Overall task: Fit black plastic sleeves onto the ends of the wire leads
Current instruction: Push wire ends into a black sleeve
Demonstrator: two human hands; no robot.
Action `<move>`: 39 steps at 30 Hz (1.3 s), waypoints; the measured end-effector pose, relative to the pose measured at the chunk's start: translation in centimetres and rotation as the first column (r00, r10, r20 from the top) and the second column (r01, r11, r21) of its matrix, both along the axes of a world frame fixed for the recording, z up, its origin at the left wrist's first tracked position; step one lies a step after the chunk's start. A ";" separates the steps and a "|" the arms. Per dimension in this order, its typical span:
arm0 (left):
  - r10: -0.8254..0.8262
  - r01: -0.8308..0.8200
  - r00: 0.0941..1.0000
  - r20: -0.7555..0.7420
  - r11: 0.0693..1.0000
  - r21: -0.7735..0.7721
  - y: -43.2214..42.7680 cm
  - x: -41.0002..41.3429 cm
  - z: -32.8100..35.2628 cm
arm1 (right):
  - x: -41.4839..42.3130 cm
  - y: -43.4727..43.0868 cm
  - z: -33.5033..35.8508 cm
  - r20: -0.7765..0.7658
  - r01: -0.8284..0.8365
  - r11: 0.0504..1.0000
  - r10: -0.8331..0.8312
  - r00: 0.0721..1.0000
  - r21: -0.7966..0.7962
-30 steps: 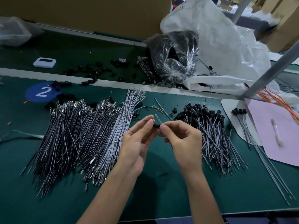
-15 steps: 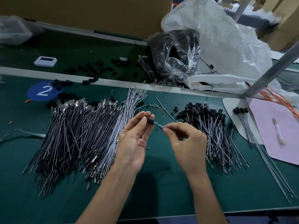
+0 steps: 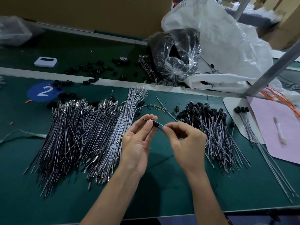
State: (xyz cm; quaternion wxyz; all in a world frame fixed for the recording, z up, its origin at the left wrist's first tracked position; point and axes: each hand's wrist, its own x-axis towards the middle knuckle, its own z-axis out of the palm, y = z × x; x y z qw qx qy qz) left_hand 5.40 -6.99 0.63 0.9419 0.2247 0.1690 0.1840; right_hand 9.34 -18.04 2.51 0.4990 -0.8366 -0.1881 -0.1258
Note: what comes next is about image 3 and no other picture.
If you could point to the brown cardboard panel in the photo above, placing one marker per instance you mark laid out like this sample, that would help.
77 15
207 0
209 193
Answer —
93 14

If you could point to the grey metal frame post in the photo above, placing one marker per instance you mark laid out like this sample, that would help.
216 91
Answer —
241 8
272 68

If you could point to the stack of cardboard boxes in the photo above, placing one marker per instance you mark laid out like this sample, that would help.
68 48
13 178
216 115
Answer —
286 21

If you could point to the large white plastic sack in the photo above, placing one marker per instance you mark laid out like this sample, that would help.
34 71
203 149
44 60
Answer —
225 42

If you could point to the clear bag with black contents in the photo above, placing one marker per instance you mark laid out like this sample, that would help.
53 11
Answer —
174 56

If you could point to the clear plastic strip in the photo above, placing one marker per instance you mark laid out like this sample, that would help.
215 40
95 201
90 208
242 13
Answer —
21 134

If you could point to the white pen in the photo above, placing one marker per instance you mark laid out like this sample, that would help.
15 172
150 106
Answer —
280 131

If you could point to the person's left forearm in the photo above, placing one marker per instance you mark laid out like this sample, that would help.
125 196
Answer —
112 201

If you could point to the person's left hand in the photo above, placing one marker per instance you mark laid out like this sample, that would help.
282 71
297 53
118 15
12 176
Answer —
136 147

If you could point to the blue round number sticker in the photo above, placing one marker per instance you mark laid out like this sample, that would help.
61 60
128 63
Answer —
43 91

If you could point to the pink paper sheet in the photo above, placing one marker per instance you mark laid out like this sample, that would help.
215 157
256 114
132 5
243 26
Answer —
274 128

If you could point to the small white timer device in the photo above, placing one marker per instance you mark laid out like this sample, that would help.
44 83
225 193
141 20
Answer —
45 61

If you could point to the person's right hand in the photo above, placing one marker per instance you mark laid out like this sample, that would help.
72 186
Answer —
187 147

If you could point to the crumpled clear plastic bag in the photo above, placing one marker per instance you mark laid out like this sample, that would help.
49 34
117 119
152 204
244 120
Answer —
16 30

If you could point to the black plastic caps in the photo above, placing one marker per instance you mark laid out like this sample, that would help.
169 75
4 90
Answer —
91 72

